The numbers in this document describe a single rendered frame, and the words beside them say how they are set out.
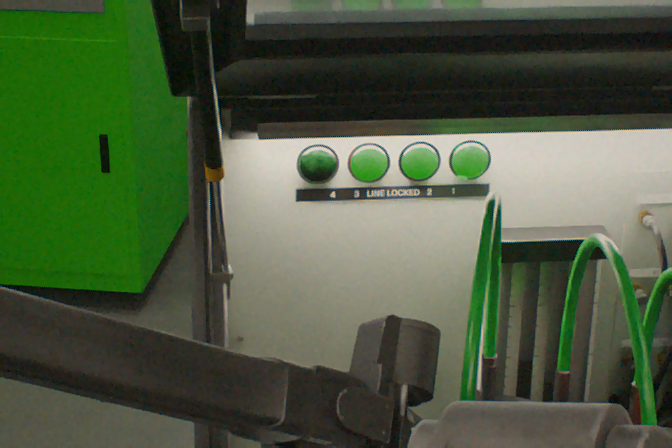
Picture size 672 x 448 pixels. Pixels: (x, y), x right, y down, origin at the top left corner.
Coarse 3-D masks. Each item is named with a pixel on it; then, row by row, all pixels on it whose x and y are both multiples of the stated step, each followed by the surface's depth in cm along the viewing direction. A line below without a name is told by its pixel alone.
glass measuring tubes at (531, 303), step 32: (512, 256) 155; (544, 256) 156; (512, 288) 160; (544, 288) 161; (512, 320) 162; (544, 320) 163; (576, 320) 162; (480, 352) 165; (512, 352) 164; (544, 352) 165; (576, 352) 163; (512, 384) 166; (544, 384) 165; (576, 384) 165
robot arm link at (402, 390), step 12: (396, 384) 107; (408, 384) 107; (396, 396) 106; (408, 396) 107; (420, 396) 109; (396, 408) 106; (408, 408) 106; (396, 420) 106; (408, 420) 105; (420, 420) 107; (396, 432) 105; (408, 432) 105; (384, 444) 105; (396, 444) 105
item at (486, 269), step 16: (496, 192) 135; (496, 208) 130; (496, 224) 143; (480, 240) 125; (496, 240) 146; (480, 256) 124; (496, 256) 148; (480, 272) 122; (496, 272) 149; (480, 288) 121; (496, 288) 151; (480, 304) 120; (496, 304) 152; (480, 320) 120; (496, 320) 153; (480, 336) 119; (464, 352) 119; (464, 368) 118; (464, 384) 118; (464, 400) 117
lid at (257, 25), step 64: (192, 0) 108; (256, 0) 117; (320, 0) 118; (384, 0) 119; (448, 0) 120; (512, 0) 121; (576, 0) 122; (640, 0) 123; (192, 64) 145; (256, 64) 135; (320, 64) 137; (384, 64) 138; (448, 64) 139; (512, 64) 140; (576, 64) 142; (640, 64) 143
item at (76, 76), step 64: (0, 0) 372; (64, 0) 370; (128, 0) 372; (0, 64) 380; (64, 64) 378; (128, 64) 376; (0, 128) 389; (64, 128) 386; (128, 128) 384; (0, 192) 397; (64, 192) 394; (128, 192) 392; (0, 256) 406; (64, 256) 403; (128, 256) 401
